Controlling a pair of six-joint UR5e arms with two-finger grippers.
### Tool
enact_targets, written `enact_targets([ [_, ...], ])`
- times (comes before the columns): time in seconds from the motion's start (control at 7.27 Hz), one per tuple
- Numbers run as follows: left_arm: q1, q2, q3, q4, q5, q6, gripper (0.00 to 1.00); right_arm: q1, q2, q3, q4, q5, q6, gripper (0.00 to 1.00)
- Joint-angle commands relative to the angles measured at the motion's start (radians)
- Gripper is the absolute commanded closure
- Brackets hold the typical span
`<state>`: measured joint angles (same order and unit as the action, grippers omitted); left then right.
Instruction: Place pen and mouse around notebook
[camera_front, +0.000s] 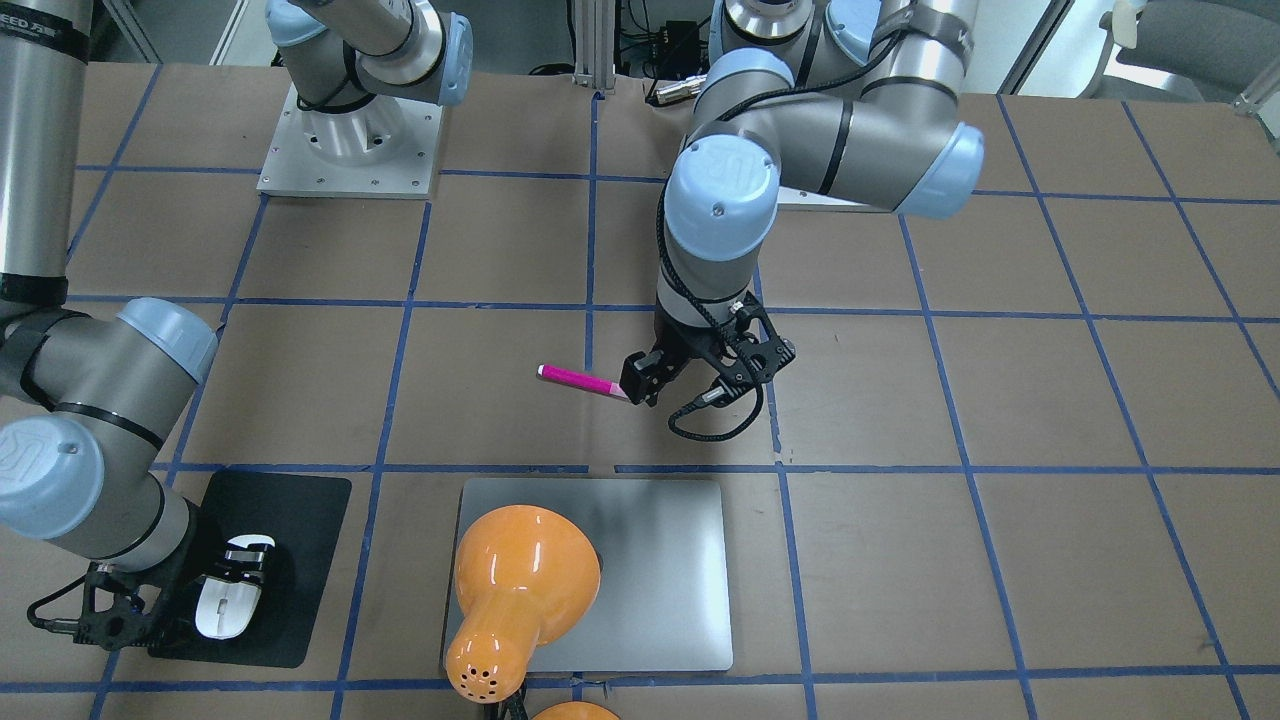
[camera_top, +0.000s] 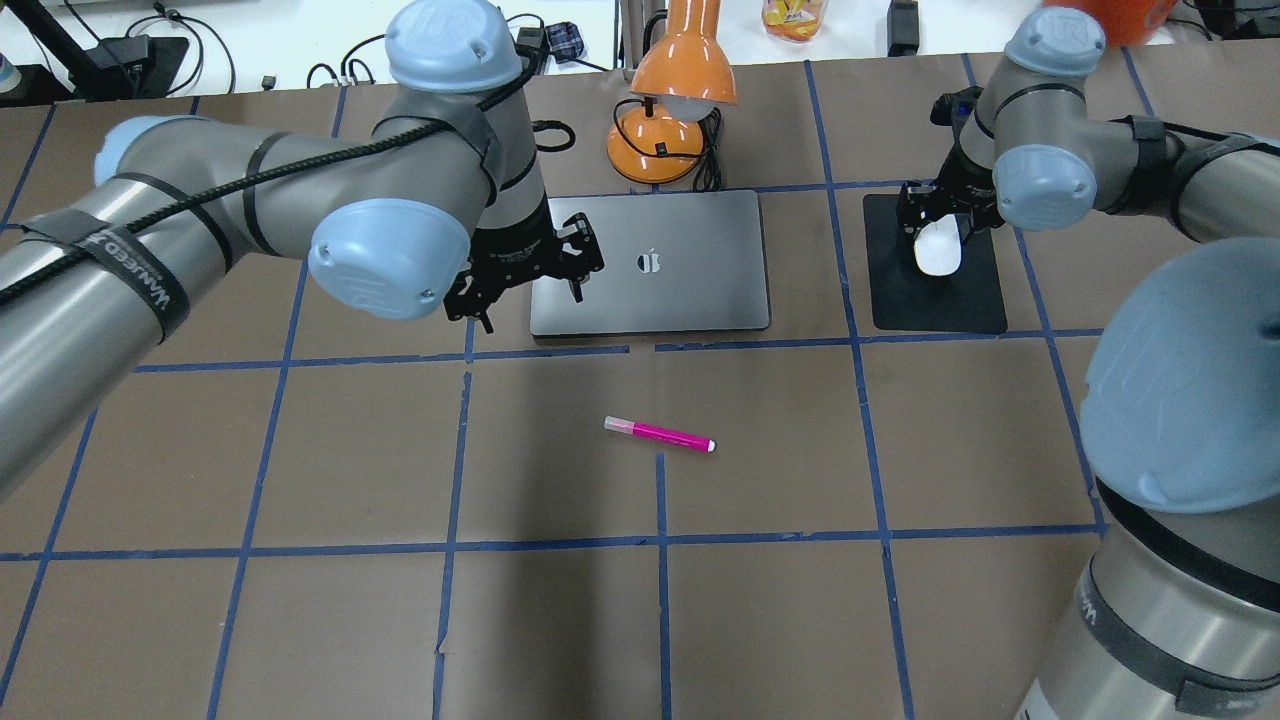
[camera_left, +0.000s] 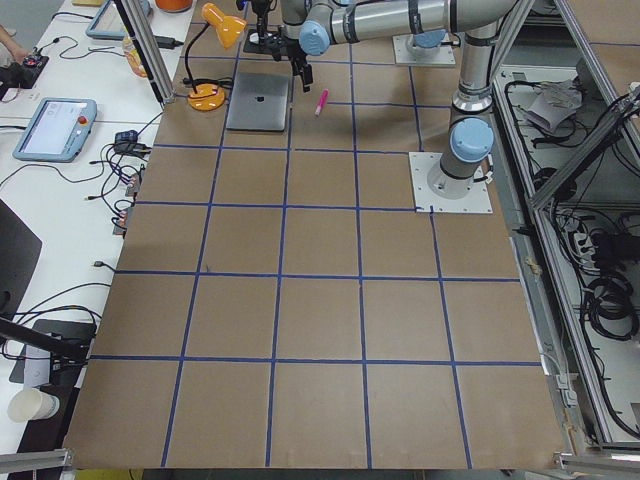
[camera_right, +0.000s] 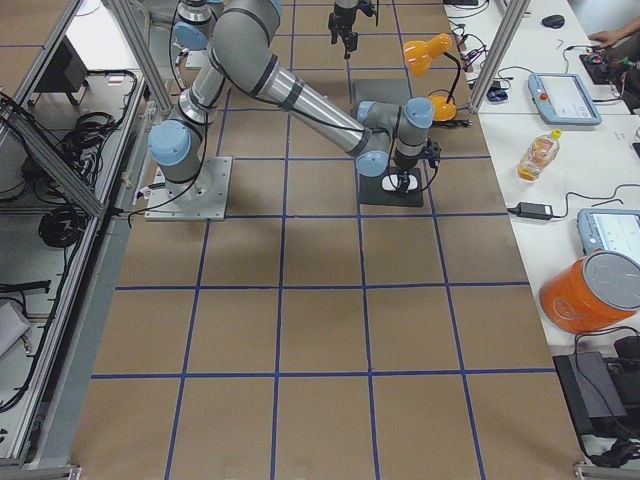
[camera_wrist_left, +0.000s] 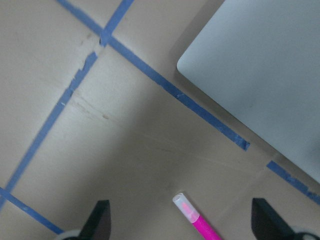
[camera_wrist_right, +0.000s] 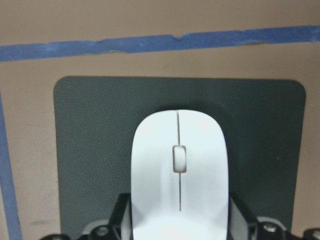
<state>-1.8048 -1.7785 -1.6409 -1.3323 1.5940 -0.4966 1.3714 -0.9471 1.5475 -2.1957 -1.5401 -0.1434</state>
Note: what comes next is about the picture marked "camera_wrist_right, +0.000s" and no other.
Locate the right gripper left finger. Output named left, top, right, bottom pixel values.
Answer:
left=108, top=193, right=132, bottom=240

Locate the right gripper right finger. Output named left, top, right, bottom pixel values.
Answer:
left=228, top=192, right=258, bottom=240

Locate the white computer mouse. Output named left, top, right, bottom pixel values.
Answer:
left=131, top=110, right=229, bottom=240

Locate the black mousepad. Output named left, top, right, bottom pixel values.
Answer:
left=53, top=76, right=306, bottom=239

